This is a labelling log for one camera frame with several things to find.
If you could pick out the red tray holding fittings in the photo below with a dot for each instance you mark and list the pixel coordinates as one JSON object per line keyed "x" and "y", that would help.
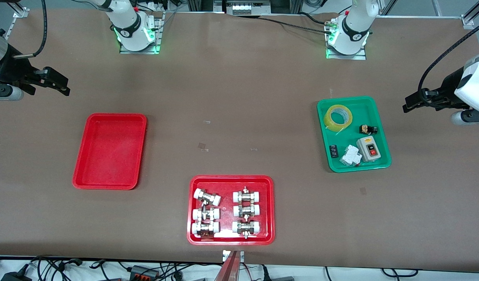
{"x": 227, "y": 183}

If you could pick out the small black component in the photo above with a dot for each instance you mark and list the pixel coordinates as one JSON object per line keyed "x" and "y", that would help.
{"x": 333, "y": 151}

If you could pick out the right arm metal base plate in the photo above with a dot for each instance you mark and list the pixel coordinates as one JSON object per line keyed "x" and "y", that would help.
{"x": 159, "y": 35}

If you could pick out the grey push-button switch box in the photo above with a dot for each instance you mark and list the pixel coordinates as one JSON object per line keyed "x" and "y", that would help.
{"x": 368, "y": 149}

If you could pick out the empty red plastic tray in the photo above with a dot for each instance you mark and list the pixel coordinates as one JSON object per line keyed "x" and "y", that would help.
{"x": 106, "y": 156}

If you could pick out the clear tape scrap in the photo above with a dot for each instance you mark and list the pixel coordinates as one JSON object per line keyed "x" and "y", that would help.
{"x": 202, "y": 146}

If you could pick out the red and silver aluminium profile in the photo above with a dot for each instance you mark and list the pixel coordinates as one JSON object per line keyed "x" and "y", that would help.
{"x": 229, "y": 269}

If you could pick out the black connector box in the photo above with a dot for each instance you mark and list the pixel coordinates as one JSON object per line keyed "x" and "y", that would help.
{"x": 143, "y": 272}

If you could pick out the white metal pipe fitting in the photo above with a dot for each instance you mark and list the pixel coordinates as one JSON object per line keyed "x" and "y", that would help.
{"x": 205, "y": 228}
{"x": 246, "y": 196}
{"x": 246, "y": 210}
{"x": 208, "y": 197}
{"x": 246, "y": 227}
{"x": 205, "y": 214}

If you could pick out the green plastic tray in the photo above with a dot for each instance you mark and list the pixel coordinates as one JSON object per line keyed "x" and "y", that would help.
{"x": 364, "y": 107}

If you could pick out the silver aluminium frame bracket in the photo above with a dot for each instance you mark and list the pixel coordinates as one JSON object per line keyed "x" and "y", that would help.
{"x": 473, "y": 17}
{"x": 21, "y": 12}

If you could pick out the yellow packing tape roll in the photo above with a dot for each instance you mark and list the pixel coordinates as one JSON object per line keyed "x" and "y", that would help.
{"x": 330, "y": 117}

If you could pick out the black and gold knob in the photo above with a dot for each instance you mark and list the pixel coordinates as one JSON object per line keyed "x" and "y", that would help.
{"x": 369, "y": 130}

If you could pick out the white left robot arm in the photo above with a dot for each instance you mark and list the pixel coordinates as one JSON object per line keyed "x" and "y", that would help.
{"x": 354, "y": 27}

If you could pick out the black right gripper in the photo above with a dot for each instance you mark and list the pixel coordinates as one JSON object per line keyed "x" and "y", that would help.
{"x": 13, "y": 70}

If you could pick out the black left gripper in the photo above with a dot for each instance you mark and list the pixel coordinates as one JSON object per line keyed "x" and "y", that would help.
{"x": 449, "y": 86}

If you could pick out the grey power strip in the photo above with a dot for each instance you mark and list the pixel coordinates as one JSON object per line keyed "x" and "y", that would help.
{"x": 247, "y": 7}

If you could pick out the white circuit breaker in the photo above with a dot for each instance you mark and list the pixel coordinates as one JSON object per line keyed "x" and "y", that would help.
{"x": 350, "y": 155}

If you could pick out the black power adapter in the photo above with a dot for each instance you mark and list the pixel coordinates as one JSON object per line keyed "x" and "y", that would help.
{"x": 15, "y": 276}

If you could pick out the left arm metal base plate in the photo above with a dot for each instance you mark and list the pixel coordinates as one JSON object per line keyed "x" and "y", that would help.
{"x": 360, "y": 56}

